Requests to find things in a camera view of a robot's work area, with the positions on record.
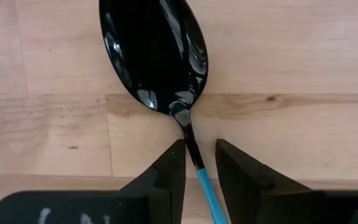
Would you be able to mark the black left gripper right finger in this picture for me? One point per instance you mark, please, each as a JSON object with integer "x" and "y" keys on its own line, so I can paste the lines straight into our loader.
{"x": 259, "y": 202}

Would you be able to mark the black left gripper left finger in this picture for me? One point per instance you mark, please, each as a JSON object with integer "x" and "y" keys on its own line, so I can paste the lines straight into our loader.
{"x": 154, "y": 202}

